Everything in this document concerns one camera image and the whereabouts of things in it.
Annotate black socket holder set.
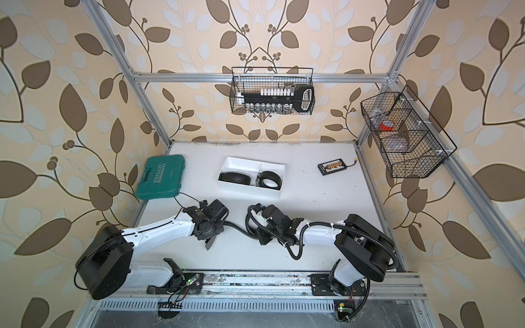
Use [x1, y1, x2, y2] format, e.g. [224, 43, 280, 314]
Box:
[230, 84, 315, 115]

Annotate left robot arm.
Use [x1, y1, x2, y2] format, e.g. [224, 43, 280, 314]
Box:
[73, 200, 229, 300]

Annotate wire basket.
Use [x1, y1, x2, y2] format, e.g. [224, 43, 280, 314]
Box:
[360, 86, 457, 178]
[229, 66, 315, 116]

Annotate right wire basket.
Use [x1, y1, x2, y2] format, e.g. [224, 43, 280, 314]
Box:
[360, 86, 457, 178]

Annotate white divided storage box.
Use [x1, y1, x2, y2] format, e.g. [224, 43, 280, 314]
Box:
[217, 157, 286, 199]

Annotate green tool case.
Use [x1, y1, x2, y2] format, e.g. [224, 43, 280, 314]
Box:
[135, 154, 185, 200]

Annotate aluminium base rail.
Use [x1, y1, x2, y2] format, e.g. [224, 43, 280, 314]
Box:
[87, 269, 427, 300]

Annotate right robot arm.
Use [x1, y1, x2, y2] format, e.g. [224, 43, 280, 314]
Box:
[245, 204, 399, 287]

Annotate black parallel charging board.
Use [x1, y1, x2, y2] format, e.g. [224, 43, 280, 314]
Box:
[317, 158, 358, 176]

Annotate back wire basket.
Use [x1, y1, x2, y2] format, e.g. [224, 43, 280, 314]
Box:
[229, 66, 315, 116]

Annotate red item in basket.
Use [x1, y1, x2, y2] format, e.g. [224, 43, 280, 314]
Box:
[380, 120, 395, 132]

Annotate aluminium frame post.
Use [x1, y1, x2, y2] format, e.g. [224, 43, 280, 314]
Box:
[81, 0, 172, 149]

